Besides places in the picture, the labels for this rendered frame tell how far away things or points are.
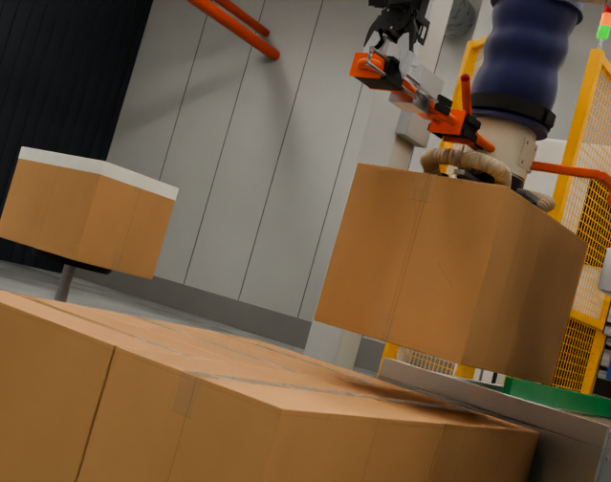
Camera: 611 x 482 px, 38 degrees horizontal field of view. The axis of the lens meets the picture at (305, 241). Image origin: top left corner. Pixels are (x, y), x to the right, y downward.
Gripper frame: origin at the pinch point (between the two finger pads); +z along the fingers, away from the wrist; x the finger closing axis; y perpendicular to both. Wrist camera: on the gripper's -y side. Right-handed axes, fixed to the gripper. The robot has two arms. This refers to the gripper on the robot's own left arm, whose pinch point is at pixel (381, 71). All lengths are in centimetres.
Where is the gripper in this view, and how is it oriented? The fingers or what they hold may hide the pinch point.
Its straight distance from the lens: 184.6
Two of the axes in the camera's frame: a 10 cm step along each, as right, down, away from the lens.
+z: -2.8, 9.6, -0.6
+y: 5.7, 2.1, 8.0
